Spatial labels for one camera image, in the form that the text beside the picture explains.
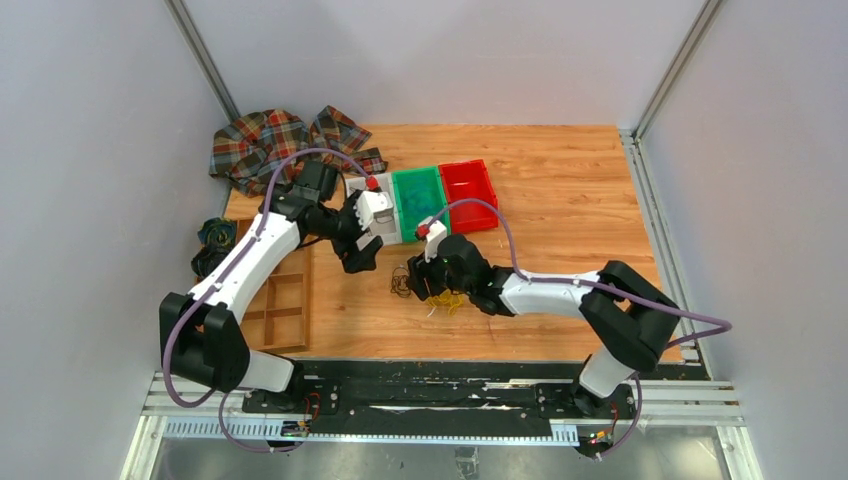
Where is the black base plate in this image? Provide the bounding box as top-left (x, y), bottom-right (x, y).
top-left (240, 360), bottom-right (635, 438)

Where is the white plastic bin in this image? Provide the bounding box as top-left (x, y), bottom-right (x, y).
top-left (344, 173), bottom-right (402, 246)

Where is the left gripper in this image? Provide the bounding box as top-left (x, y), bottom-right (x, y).
top-left (312, 191), bottom-right (384, 273)

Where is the green plastic bin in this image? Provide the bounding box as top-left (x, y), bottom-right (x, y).
top-left (392, 166), bottom-right (448, 243)

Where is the dark cable bundle outside tray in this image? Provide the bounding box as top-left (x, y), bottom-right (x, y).
top-left (197, 217), bottom-right (238, 248)

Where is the wooden divided tray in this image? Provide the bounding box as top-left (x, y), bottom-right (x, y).
top-left (241, 247), bottom-right (313, 355)

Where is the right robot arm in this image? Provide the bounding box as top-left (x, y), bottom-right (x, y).
top-left (407, 234), bottom-right (681, 417)

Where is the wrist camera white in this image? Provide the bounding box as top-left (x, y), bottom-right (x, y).
top-left (415, 217), bottom-right (448, 262)
top-left (354, 190), bottom-right (394, 231)

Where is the blue cable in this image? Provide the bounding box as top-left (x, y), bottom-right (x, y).
top-left (401, 185), bottom-right (444, 220)

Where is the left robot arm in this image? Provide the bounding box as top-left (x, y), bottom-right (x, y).
top-left (159, 160), bottom-right (393, 413)

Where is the plaid cloth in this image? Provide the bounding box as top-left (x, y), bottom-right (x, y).
top-left (208, 105), bottom-right (389, 196)

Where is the red plastic bin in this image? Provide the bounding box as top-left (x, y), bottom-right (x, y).
top-left (438, 159), bottom-right (499, 234)

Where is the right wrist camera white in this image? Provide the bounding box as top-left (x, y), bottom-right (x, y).
top-left (415, 217), bottom-right (448, 262)

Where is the aluminium front rail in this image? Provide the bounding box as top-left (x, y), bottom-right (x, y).
top-left (122, 375), bottom-right (763, 479)

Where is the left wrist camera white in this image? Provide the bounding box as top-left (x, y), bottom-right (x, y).
top-left (354, 190), bottom-right (394, 231)

